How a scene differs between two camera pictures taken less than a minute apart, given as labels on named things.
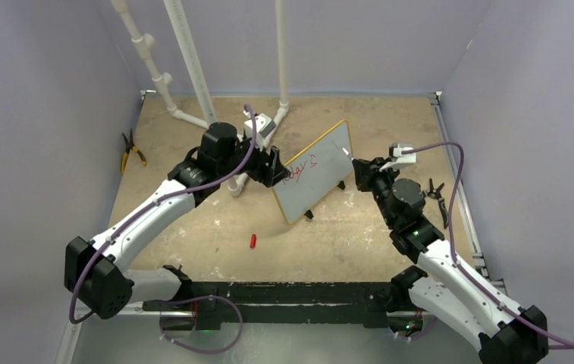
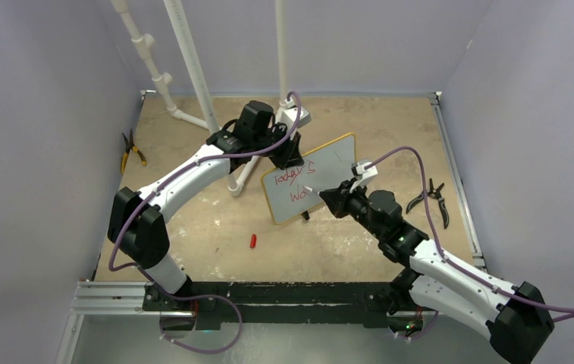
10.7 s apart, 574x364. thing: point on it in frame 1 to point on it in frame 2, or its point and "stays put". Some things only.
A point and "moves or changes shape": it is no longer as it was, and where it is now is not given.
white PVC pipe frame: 145,43 stays put
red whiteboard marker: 346,152 to 312,189
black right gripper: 367,171 to 343,196
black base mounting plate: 371,305 stays put
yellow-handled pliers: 129,146 stays put
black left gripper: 268,168 to 290,155
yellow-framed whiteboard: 315,173 moves or changes shape
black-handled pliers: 435,192 stays put
